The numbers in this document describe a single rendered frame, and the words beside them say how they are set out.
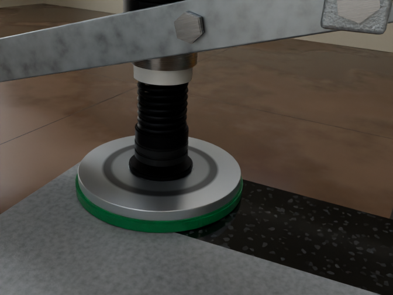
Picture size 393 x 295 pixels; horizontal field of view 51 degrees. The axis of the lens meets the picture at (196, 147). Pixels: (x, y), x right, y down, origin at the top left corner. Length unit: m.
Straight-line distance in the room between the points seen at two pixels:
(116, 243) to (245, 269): 0.14
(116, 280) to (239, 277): 0.12
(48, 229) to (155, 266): 0.13
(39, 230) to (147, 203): 0.12
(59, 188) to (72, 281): 0.17
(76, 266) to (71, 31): 0.24
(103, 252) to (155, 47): 0.22
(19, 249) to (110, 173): 0.14
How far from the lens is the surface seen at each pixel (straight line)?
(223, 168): 0.55
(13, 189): 2.20
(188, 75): 0.49
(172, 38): 0.42
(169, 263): 0.44
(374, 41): 6.36
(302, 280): 0.44
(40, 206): 0.53
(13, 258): 0.46
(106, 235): 0.47
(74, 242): 0.47
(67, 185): 0.57
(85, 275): 0.43
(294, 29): 0.39
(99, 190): 0.50
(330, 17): 0.36
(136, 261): 0.44
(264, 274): 0.44
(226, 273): 0.43
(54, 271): 0.44
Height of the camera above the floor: 1.09
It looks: 25 degrees down
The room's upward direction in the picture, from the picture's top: 4 degrees clockwise
